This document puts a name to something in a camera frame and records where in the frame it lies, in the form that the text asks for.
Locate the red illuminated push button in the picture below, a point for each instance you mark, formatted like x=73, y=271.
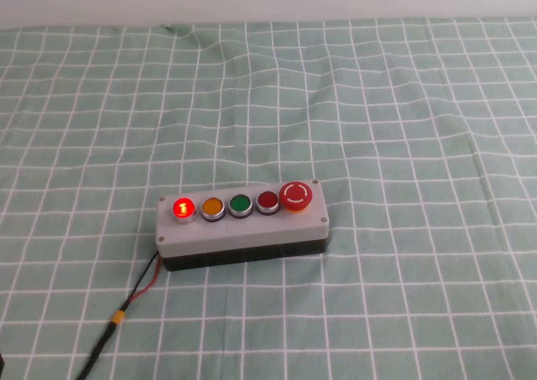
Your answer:
x=184, y=209

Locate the dark red push button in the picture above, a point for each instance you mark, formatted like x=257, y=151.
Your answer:
x=267, y=200

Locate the red mushroom emergency stop button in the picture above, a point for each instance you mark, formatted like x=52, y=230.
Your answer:
x=296, y=194

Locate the green push button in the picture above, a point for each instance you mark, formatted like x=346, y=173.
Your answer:
x=240, y=204

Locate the grey button control box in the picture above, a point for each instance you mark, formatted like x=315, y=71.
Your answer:
x=251, y=233

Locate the yellow push button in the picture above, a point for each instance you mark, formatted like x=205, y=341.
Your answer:
x=212, y=207

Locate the green checkered tablecloth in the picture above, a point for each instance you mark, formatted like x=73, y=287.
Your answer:
x=377, y=103

